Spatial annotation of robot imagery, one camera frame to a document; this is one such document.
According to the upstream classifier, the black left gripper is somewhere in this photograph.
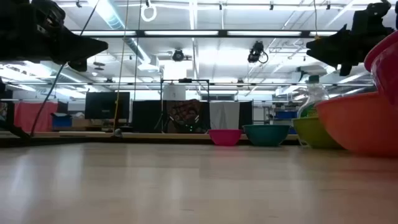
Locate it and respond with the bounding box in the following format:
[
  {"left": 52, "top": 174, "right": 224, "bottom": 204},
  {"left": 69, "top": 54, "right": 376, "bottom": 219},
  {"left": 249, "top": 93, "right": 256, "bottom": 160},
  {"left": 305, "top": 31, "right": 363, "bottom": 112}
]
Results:
[{"left": 0, "top": 0, "right": 109, "bottom": 73}]

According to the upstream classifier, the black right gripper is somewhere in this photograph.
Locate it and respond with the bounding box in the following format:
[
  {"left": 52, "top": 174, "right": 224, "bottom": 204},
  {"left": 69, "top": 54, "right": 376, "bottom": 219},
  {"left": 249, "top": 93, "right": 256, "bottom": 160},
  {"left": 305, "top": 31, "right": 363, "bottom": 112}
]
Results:
[{"left": 305, "top": 0, "right": 396, "bottom": 77}]

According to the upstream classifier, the clear spray bottle green label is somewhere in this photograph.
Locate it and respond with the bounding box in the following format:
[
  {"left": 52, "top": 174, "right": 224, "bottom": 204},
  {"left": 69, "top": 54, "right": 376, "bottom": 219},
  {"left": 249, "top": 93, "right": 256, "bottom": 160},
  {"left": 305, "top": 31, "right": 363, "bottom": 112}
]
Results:
[{"left": 297, "top": 74, "right": 330, "bottom": 119}]

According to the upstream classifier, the red plastic bowl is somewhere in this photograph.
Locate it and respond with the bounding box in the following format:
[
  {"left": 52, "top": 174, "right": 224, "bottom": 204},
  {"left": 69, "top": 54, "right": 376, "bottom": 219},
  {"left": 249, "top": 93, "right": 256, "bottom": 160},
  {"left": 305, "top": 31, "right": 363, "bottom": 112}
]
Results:
[{"left": 363, "top": 30, "right": 398, "bottom": 107}]

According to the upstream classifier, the black computer monitor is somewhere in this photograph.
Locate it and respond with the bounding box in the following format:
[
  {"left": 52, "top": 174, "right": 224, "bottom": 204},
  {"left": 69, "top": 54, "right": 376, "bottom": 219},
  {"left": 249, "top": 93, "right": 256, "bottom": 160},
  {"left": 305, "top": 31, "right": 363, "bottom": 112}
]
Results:
[{"left": 84, "top": 91, "right": 131, "bottom": 120}]

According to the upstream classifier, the blue storage bin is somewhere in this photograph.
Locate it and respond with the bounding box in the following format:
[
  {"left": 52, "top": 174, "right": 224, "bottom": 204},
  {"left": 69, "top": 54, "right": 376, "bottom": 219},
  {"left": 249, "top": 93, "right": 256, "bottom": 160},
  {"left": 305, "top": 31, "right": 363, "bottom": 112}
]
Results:
[{"left": 50, "top": 112, "right": 73, "bottom": 128}]

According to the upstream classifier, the large orange plastic bowl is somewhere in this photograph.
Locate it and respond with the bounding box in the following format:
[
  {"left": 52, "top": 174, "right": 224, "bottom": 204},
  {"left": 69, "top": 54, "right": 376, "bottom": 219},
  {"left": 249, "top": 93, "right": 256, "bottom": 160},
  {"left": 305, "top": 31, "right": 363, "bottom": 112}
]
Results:
[{"left": 315, "top": 91, "right": 398, "bottom": 157}]

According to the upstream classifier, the red cloth partition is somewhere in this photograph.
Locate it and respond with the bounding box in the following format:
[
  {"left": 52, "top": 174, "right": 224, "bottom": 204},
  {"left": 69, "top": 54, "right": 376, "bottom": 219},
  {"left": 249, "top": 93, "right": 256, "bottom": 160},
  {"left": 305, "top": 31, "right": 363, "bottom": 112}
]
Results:
[{"left": 13, "top": 100, "right": 59, "bottom": 133}]

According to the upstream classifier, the yellow-green plastic bowl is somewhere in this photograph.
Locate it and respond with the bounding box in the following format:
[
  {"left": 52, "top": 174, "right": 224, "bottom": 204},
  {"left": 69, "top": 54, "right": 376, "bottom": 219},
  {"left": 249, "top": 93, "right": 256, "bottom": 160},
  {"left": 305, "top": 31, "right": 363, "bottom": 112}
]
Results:
[{"left": 292, "top": 116, "right": 343, "bottom": 150}]

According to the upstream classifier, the black partition panel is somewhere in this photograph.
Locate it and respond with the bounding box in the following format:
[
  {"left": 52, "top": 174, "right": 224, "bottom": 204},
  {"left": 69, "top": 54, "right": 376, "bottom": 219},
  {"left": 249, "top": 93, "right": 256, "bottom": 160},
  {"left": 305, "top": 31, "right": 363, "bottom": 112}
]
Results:
[{"left": 131, "top": 100, "right": 163, "bottom": 133}]

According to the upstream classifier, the teal plastic bowl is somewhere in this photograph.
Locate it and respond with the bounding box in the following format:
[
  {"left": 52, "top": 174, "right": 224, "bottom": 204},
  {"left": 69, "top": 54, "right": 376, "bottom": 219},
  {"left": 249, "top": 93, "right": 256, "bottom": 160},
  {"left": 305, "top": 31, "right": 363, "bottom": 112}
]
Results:
[{"left": 242, "top": 124, "right": 291, "bottom": 147}]

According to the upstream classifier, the white hanging cloth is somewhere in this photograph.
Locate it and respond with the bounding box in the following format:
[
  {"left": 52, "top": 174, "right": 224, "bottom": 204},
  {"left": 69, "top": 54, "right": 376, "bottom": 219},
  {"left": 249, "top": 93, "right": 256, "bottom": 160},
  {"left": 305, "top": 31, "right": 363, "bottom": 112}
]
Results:
[{"left": 208, "top": 101, "right": 241, "bottom": 131}]

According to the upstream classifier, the small pink plastic bowl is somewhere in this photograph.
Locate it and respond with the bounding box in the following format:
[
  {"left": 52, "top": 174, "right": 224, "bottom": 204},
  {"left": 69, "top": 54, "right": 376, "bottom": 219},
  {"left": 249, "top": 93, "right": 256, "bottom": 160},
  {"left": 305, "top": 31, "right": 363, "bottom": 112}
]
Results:
[{"left": 208, "top": 129, "right": 243, "bottom": 147}]

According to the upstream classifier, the black hanging cable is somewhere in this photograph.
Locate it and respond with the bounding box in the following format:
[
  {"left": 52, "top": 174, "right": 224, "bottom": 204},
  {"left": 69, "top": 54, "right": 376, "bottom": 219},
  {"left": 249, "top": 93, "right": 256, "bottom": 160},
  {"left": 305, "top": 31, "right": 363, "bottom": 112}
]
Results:
[{"left": 29, "top": 0, "right": 101, "bottom": 138}]

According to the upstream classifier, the white hanging ring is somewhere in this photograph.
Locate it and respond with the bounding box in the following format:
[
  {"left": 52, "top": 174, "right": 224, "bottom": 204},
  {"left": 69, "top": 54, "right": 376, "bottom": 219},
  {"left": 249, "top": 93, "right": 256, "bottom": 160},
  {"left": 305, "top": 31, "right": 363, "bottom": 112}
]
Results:
[{"left": 140, "top": 2, "right": 157, "bottom": 23}]

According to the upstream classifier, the black overhead camera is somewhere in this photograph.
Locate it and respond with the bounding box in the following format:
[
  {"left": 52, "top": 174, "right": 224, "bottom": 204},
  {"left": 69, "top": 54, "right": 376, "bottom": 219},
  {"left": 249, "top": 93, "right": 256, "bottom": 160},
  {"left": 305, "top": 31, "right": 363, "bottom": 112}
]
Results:
[{"left": 247, "top": 40, "right": 269, "bottom": 65}]

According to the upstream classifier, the black round ceiling camera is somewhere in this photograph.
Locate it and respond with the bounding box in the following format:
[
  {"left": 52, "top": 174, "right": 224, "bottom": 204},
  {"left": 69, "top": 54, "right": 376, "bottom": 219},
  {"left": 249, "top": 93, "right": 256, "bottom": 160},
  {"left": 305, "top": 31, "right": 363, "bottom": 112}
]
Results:
[{"left": 171, "top": 48, "right": 186, "bottom": 62}]

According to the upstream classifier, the black overhead frame beam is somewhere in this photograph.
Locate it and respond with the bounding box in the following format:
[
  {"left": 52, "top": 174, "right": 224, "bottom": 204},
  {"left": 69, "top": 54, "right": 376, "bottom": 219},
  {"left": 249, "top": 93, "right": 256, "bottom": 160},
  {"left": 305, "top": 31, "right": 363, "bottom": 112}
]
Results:
[{"left": 70, "top": 29, "right": 339, "bottom": 39}]

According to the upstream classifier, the black metal frame stand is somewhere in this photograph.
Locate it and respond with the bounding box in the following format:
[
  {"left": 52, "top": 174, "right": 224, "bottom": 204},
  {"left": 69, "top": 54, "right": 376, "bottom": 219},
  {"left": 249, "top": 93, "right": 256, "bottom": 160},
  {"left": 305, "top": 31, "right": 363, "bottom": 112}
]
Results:
[{"left": 160, "top": 78, "right": 210, "bottom": 134}]

